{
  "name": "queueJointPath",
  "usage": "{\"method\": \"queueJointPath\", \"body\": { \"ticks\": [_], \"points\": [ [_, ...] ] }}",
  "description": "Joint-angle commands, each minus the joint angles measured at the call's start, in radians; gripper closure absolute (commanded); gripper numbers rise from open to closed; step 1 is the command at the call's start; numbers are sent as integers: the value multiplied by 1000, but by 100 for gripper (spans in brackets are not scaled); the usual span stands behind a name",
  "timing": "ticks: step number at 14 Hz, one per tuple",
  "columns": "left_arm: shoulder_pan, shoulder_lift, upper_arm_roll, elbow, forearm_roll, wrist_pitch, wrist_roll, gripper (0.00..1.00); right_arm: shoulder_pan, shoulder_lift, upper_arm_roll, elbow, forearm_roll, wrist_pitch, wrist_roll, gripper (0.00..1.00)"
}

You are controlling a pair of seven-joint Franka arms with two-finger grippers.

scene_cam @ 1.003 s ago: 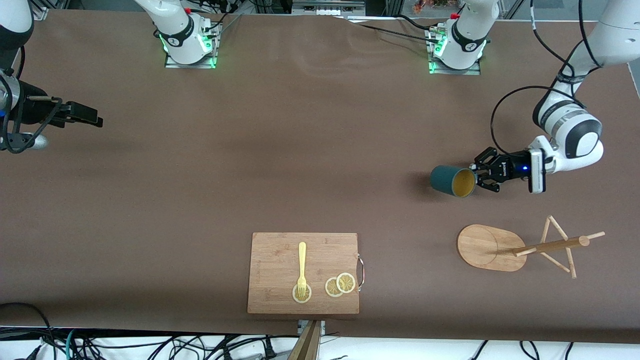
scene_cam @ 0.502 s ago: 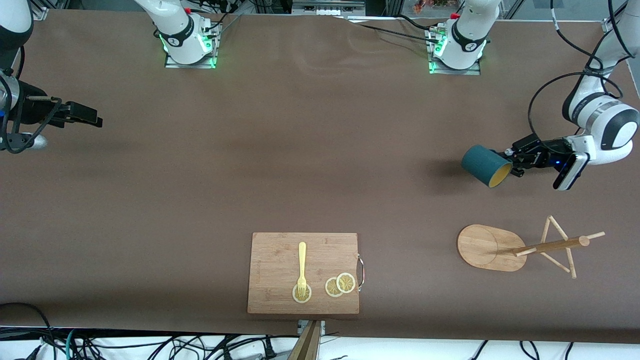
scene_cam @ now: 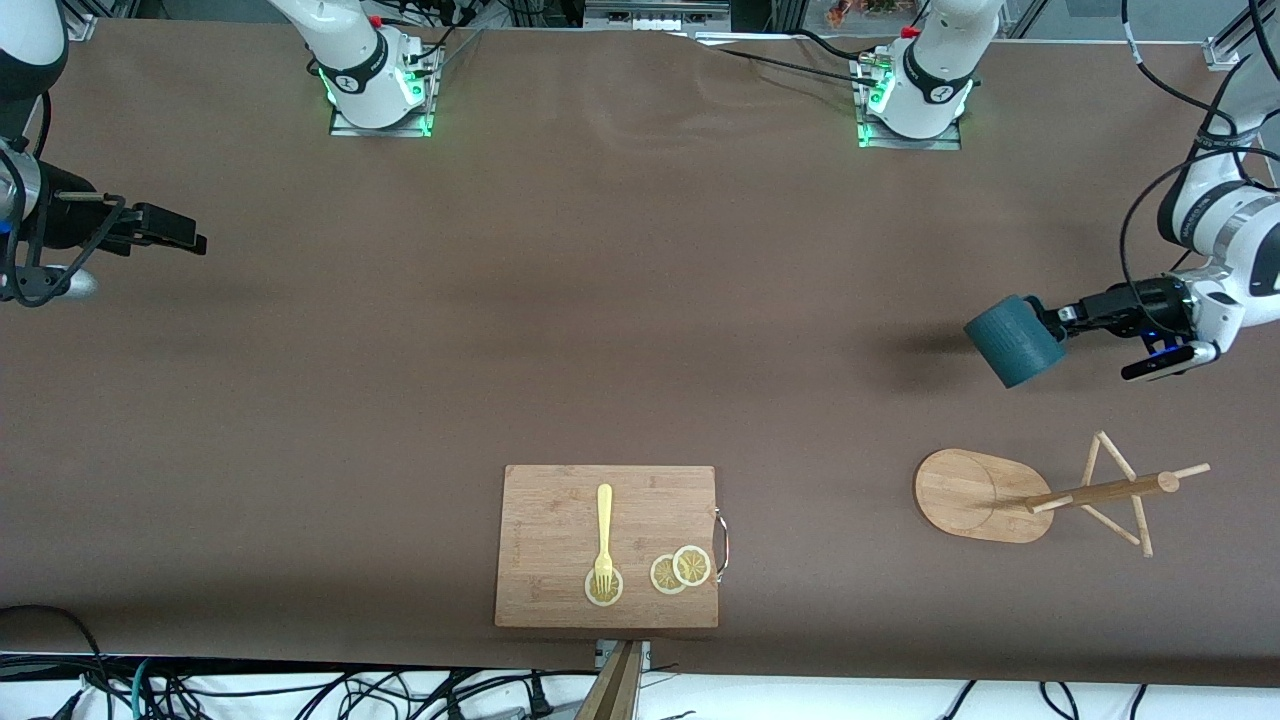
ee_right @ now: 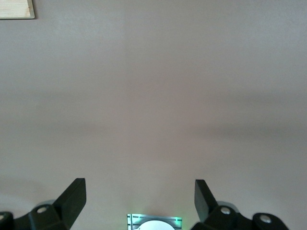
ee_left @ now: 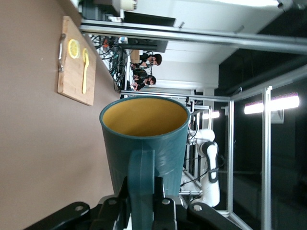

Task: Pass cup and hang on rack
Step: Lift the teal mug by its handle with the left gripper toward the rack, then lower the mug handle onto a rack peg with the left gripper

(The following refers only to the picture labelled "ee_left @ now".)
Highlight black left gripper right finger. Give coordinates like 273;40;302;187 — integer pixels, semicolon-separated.
152;176;243;230

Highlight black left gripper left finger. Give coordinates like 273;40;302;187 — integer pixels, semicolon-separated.
24;177;132;230

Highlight teal cup yellow inside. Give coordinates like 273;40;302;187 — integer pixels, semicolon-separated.
99;95;191;230

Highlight long ceiling light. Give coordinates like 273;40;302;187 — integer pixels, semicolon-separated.
244;92;300;115
202;110;221;120

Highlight brown table cover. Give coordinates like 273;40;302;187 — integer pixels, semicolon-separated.
0;0;120;230

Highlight seated person black clothes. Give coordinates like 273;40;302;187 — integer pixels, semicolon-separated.
131;53;163;68
132;74;157;92

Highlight yellow plastic fork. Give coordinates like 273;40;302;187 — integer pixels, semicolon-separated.
82;47;90;94

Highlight ceiling air vent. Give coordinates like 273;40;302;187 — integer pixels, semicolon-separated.
271;109;285;124

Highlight black flat panel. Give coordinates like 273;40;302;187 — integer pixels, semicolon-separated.
123;11;177;26

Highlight aluminium frame post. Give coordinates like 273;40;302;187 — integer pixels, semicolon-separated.
262;85;273;230
226;99;235;216

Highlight thin aluminium frame beam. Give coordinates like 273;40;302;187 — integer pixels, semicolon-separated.
121;90;231;101

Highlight wooden cutting board metal handle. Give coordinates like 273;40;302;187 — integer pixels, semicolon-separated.
57;15;97;106

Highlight tangled black cable bundle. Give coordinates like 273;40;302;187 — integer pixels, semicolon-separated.
95;34;131;94

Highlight thick aluminium frame beam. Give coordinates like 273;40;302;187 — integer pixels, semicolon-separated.
80;18;307;55

